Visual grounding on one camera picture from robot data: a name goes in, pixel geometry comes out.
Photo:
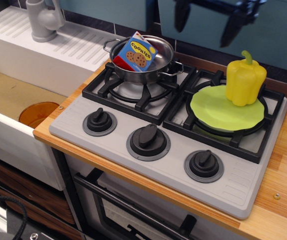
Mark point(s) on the grey toy stove top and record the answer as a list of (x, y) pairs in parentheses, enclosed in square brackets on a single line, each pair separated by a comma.
[(234, 193)]

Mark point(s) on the white toy sink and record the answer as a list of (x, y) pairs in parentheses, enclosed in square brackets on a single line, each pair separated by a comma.
[(33, 72)]

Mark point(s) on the lime green plate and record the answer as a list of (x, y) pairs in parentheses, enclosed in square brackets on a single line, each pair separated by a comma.
[(211, 106)]

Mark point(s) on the oven door with handle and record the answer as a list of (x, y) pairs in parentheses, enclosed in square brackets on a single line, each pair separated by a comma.
[(122, 211)]

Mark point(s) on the middle black stove knob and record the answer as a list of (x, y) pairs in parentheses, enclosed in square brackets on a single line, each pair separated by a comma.
[(148, 143)]

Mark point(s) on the right black burner grate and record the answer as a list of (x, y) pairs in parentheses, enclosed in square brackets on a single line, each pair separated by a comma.
[(249, 144)]

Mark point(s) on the stainless steel pot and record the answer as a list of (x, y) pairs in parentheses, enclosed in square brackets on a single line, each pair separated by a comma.
[(162, 65)]

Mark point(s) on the wooden drawer cabinet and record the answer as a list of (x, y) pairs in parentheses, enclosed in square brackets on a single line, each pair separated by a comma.
[(46, 207)]

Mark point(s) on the right black stove knob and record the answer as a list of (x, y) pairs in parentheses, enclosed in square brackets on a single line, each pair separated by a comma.
[(204, 166)]

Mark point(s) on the left black burner grate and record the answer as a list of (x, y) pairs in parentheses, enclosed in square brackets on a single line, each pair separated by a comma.
[(150, 102)]

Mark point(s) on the yellow toy bell pepper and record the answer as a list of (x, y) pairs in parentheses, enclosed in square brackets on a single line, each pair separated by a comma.
[(244, 79)]

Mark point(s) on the blue cookie box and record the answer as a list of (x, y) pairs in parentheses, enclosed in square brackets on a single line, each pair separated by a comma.
[(136, 55)]

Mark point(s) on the grey toy faucet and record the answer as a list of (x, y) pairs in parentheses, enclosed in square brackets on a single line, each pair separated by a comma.
[(44, 22)]

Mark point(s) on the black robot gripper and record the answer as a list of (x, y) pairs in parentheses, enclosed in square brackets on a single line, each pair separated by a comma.
[(242, 13)]

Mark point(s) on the black stove knob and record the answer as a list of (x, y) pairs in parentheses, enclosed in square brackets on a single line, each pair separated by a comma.
[(148, 143), (204, 166), (99, 123)]

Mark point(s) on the left black stove knob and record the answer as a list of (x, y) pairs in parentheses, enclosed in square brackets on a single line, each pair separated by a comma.
[(99, 123)]

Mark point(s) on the black burner grate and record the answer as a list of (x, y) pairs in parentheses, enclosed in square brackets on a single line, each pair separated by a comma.
[(150, 102), (249, 144)]

